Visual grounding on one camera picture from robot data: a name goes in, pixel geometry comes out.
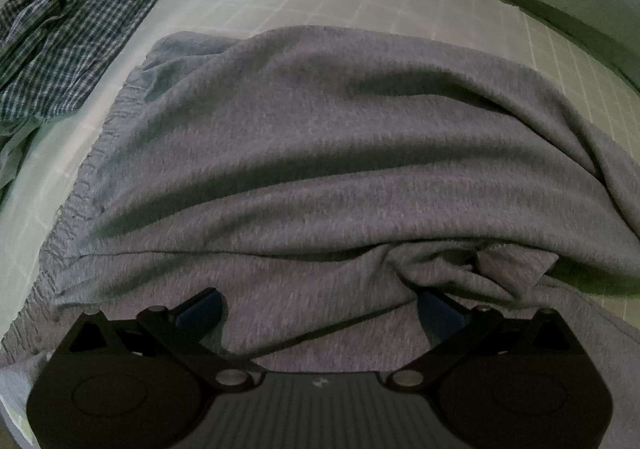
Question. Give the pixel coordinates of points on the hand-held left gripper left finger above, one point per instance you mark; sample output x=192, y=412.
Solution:
x=199, y=311

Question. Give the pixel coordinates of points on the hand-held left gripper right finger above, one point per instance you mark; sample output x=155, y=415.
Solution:
x=436, y=311

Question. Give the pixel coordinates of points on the grey sweatpants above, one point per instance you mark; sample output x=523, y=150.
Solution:
x=320, y=179

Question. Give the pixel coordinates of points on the green checked shirt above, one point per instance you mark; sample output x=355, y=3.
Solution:
x=65, y=34

